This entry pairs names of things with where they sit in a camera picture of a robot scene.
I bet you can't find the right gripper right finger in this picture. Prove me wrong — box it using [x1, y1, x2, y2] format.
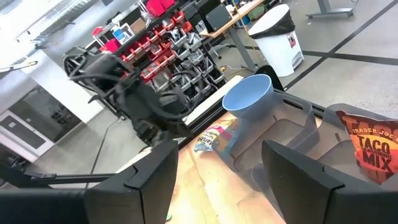
[262, 139, 398, 224]

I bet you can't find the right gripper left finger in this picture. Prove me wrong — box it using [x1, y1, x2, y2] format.
[0, 139, 180, 224]

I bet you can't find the blue-edged ramen packet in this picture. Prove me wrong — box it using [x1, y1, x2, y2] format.
[193, 119, 239, 154]

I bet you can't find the taco seasoning mix packet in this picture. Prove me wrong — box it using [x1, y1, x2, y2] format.
[335, 110, 398, 185]

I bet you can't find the grey translucent bin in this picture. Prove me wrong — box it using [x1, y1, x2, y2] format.
[251, 103, 398, 218]
[213, 90, 321, 184]

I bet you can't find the parts shelf rack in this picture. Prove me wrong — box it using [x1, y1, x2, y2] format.
[91, 0, 226, 103]

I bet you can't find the blue plastic bowl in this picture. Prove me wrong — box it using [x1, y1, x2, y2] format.
[221, 73, 275, 121]

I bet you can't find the black equipment box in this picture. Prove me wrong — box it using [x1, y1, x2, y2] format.
[205, 3, 233, 32]

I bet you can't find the wooden top workbench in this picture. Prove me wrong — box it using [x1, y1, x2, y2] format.
[198, 0, 265, 73]

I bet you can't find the white cabinet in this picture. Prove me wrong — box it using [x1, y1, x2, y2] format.
[0, 70, 105, 163]

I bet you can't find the white trash can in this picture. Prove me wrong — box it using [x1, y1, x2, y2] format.
[248, 3, 305, 78]

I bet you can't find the yellow cable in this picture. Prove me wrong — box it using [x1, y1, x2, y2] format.
[231, 0, 259, 75]

